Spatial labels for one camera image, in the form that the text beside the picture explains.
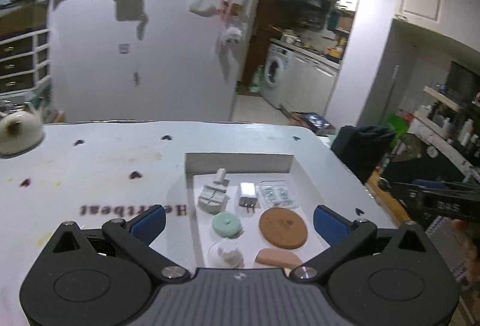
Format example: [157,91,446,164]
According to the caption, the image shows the mint green tape measure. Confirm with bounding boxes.
[211,212,242,238]

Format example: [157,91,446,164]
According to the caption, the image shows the grey watch link remover tool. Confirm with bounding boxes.
[198,168,229,215]

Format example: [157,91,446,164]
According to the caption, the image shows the round cork coaster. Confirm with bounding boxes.
[259,207,308,249]

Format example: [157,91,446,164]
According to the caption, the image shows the clear plastic blister pack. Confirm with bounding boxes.
[257,180,298,210]

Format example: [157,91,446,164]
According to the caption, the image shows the white shallow cardboard box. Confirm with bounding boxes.
[185,153,329,268]

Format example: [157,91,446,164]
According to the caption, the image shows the white kitchen cabinets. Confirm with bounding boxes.
[284,55,338,115]

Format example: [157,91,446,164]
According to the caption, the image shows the white washing machine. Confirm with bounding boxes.
[259,43,293,110]

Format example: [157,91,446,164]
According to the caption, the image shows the green plastic bag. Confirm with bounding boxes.
[248,65,264,93]

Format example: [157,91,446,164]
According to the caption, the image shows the white ceramic teapot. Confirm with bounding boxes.
[0,102,44,157]

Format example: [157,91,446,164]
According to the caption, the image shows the white drawer shelf unit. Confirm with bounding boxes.
[1,0,50,96]

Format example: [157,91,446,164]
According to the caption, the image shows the white usb wall charger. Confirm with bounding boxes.
[238,182,258,213]

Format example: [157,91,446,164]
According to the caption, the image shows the white wall outlet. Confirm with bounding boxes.
[118,44,130,54]

